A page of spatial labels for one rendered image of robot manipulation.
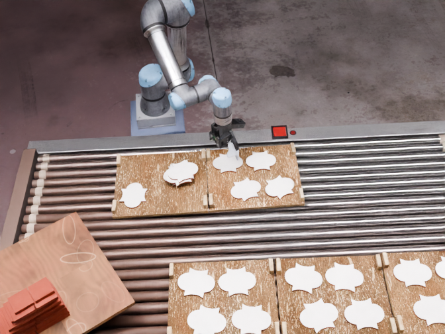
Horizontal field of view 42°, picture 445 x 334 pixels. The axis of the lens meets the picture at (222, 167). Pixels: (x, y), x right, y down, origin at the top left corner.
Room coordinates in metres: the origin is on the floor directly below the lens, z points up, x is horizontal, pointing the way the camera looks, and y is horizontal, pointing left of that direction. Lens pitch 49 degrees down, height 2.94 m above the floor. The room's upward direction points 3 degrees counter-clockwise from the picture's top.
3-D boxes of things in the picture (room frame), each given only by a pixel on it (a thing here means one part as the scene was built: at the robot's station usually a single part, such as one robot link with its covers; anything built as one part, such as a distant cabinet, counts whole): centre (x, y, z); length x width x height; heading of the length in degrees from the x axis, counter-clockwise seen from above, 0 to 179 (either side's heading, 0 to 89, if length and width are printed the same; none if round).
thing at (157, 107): (2.16, 0.32, 0.99); 0.15 x 0.15 x 0.10
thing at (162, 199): (1.66, 0.28, 0.93); 0.41 x 0.35 x 0.02; 90
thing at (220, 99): (1.75, -0.01, 1.32); 0.09 x 0.08 x 0.11; 24
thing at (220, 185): (1.67, -0.14, 0.93); 0.41 x 0.35 x 0.02; 91
